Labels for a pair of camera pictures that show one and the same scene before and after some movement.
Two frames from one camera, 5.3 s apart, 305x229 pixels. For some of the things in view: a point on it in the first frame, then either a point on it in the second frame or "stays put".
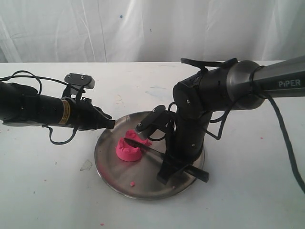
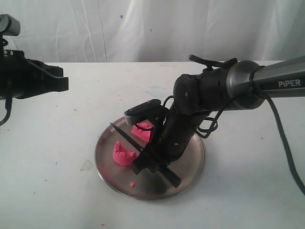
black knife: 193,172 to 167,177
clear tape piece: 86,166 stays put
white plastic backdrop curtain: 130,31 stays put
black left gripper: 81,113 to 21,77
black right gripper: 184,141 to 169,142
